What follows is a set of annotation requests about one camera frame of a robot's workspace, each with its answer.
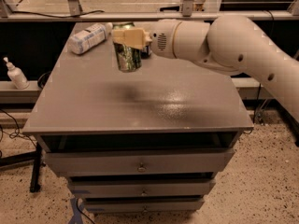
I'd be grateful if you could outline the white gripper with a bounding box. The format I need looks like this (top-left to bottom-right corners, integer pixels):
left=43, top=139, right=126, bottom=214
left=111, top=20, right=179, bottom=59

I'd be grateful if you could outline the green soda can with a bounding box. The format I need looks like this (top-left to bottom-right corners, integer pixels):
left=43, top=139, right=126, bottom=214
left=112, top=21, right=142, bottom=73

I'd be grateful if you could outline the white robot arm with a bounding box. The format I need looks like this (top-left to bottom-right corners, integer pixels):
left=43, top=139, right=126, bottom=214
left=112, top=15, right=299, bottom=120

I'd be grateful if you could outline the blue Pepsi can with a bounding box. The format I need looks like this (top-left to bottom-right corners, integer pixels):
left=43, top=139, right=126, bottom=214
left=140, top=45, right=152, bottom=59

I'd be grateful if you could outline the white plastic bottle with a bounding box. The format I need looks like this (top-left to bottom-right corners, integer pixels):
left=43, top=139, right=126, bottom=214
left=68, top=22, right=113, bottom=55

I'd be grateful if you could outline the grey drawer cabinet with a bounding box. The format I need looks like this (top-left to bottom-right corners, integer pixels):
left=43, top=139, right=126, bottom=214
left=24, top=42, right=252, bottom=203

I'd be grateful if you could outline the white pump dispenser bottle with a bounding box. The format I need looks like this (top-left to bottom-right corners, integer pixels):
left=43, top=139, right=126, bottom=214
left=4, top=57, right=29, bottom=90

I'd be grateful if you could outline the top grey drawer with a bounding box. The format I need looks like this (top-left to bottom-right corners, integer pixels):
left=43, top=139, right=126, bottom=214
left=45, top=148, right=235, bottom=176

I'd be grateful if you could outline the grey drawer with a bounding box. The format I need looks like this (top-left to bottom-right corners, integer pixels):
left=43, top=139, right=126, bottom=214
left=68, top=179, right=216, bottom=198
left=84, top=198, right=204, bottom=213
left=45, top=148, right=235, bottom=176

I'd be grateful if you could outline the black metal stand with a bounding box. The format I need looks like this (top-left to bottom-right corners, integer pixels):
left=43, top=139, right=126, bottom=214
left=0, top=142, right=44, bottom=193

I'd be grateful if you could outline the middle grey drawer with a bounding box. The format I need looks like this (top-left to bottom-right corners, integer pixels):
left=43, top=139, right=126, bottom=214
left=68, top=179, right=216, bottom=198

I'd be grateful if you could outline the bottom grey drawer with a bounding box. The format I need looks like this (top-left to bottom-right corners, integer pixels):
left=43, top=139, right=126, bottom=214
left=84, top=198, right=204, bottom=213

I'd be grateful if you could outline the upper metal frame rail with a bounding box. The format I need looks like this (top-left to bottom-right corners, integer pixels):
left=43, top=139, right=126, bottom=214
left=0, top=10, right=299, bottom=22

